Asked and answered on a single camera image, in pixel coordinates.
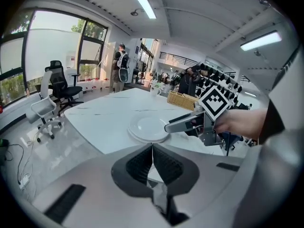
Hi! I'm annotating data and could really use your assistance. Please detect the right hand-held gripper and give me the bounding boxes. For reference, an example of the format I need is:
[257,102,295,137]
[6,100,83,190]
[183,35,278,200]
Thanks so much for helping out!
[164,85,230,147]

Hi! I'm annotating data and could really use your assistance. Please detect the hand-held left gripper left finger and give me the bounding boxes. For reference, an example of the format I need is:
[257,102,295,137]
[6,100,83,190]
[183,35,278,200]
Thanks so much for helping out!
[111,143,154,197]

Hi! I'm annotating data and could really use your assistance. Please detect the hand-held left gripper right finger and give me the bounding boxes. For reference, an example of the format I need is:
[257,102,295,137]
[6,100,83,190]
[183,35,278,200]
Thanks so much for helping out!
[153,143,200,196]

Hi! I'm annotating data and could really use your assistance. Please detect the white round plate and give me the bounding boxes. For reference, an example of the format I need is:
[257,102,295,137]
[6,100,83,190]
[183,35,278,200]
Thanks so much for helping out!
[130,114,171,140]
[127,124,170,144]

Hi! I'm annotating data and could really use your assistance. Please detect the person's right forearm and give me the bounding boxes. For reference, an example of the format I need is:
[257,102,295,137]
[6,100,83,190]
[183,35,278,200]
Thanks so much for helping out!
[234,107,270,141]

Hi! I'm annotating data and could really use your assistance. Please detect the person's right hand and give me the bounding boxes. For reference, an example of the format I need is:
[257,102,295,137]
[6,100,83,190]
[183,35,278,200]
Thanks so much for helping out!
[213,110,236,134]

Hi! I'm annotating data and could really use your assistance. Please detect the woven wicker basket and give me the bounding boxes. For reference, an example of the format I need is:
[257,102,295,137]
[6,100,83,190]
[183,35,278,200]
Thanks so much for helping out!
[167,90,200,111]

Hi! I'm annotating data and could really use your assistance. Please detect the white cup with flowers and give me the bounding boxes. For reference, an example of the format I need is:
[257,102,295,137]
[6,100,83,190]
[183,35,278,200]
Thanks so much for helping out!
[149,79,166,97]

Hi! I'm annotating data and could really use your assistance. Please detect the rack of black grippers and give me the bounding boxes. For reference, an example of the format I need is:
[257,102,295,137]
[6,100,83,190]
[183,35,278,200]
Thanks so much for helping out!
[198,62,254,110]

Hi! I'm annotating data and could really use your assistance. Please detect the black mezzanine railing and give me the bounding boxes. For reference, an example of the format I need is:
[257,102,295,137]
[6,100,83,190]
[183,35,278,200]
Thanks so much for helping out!
[159,51,200,66]

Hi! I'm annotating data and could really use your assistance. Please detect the white power strip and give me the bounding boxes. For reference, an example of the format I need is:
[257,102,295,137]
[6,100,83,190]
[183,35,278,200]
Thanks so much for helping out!
[19,173,32,188]

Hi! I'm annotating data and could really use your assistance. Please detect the long ceiling light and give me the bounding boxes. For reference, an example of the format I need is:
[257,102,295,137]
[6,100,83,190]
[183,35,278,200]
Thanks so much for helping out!
[125,0,157,19]
[239,30,283,51]

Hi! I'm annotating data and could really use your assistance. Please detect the black office chair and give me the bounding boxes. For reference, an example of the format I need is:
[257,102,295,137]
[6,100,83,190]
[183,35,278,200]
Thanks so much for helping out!
[44,60,85,115]

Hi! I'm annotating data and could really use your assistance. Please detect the white office chair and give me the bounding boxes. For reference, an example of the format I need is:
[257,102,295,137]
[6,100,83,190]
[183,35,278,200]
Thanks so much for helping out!
[30,70,63,143]

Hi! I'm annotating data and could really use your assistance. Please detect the large black-framed window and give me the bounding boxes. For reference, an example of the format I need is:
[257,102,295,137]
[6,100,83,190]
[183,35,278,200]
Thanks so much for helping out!
[0,7,109,109]

